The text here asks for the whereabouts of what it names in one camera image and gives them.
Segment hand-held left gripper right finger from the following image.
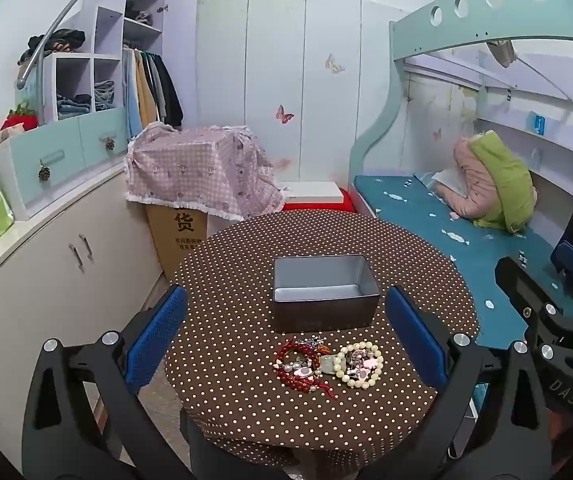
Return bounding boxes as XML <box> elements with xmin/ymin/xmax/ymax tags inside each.
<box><xmin>385</xmin><ymin>286</ymin><xmax>555</xmax><ymax>480</ymax></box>

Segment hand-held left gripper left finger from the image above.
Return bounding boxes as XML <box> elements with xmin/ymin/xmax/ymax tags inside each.
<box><xmin>21</xmin><ymin>285</ymin><xmax>193</xmax><ymax>480</ymax></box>

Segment pink bow hair clip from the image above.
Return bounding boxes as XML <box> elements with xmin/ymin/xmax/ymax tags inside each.
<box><xmin>349</xmin><ymin>352</ymin><xmax>380</xmax><ymax>378</ymax></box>

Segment white pearl bracelet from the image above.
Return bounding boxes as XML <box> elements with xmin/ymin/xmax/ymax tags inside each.
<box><xmin>334</xmin><ymin>341</ymin><xmax>385</xmax><ymax>390</ymax></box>

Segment silver metal tin box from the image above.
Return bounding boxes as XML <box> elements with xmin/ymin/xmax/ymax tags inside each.
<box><xmin>271</xmin><ymin>255</ymin><xmax>382</xmax><ymax>335</ymax></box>

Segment dark wooden bead bracelet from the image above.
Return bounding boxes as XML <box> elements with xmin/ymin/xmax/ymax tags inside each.
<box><xmin>291</xmin><ymin>336</ymin><xmax>328</xmax><ymax>361</ymax></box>

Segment red bead bracelet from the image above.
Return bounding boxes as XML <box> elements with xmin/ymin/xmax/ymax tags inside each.
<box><xmin>274</xmin><ymin>339</ymin><xmax>338</xmax><ymax>400</ymax></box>

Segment brown polka dot tablecloth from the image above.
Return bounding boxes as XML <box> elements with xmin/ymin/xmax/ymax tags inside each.
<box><xmin>164</xmin><ymin>209</ymin><xmax>482</xmax><ymax>471</ymax></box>

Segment brown cardboard box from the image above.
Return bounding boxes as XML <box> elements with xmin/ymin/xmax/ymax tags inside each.
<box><xmin>145</xmin><ymin>201</ymin><xmax>208</xmax><ymax>281</ymax></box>

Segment pink jacket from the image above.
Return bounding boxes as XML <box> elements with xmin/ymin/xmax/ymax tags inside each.
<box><xmin>434</xmin><ymin>135</ymin><xmax>497</xmax><ymax>218</ymax></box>

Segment teal bed mattress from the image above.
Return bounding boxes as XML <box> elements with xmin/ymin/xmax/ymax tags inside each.
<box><xmin>354</xmin><ymin>175</ymin><xmax>573</xmax><ymax>351</ymax></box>

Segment white cabinet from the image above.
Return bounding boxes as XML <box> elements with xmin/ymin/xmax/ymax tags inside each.
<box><xmin>0</xmin><ymin>165</ymin><xmax>167</xmax><ymax>456</ymax></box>

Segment pink checked cloth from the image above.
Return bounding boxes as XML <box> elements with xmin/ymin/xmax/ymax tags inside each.
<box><xmin>125</xmin><ymin>122</ymin><xmax>290</xmax><ymax>222</ymax></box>

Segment white flat box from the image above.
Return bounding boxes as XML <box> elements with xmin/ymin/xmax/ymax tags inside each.
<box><xmin>281</xmin><ymin>181</ymin><xmax>348</xmax><ymax>206</ymax></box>

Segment teal drawer unit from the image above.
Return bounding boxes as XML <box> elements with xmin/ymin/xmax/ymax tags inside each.
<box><xmin>0</xmin><ymin>107</ymin><xmax>132</xmax><ymax>221</ymax></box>

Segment grey hanging cloth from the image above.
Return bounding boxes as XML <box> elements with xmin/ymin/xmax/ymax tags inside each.
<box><xmin>487</xmin><ymin>39</ymin><xmax>517</xmax><ymax>68</ymax></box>

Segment yellow hanging jacket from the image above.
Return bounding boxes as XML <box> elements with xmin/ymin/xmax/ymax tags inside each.
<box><xmin>134</xmin><ymin>49</ymin><xmax>160</xmax><ymax>133</ymax></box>

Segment light blue hanging shirt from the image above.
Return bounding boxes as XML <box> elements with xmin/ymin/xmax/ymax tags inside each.
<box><xmin>124</xmin><ymin>47</ymin><xmax>144</xmax><ymax>138</ymax></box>

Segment folded jeans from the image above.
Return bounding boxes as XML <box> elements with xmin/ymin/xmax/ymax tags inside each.
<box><xmin>56</xmin><ymin>92</ymin><xmax>91</xmax><ymax>120</ymax></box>
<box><xmin>94</xmin><ymin>80</ymin><xmax>117</xmax><ymax>111</ymax></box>

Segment black hanging coat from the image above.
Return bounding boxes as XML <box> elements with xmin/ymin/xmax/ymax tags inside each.
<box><xmin>154</xmin><ymin>52</ymin><xmax>184</xmax><ymax>128</ymax></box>

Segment red strawberry plush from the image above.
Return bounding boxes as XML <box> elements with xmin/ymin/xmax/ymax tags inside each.
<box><xmin>0</xmin><ymin>102</ymin><xmax>40</xmax><ymax>148</ymax></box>

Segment black clothes pile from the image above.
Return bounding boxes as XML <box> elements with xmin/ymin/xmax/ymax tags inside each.
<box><xmin>16</xmin><ymin>29</ymin><xmax>87</xmax><ymax>66</ymax></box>

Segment white wardrobe shelf unit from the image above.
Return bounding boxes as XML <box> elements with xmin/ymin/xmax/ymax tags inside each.
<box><xmin>41</xmin><ymin>0</ymin><xmax>167</xmax><ymax>123</ymax></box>

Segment teal bunk bed frame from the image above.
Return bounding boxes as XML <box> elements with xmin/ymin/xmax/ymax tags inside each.
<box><xmin>349</xmin><ymin>0</ymin><xmax>573</xmax><ymax>221</ymax></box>

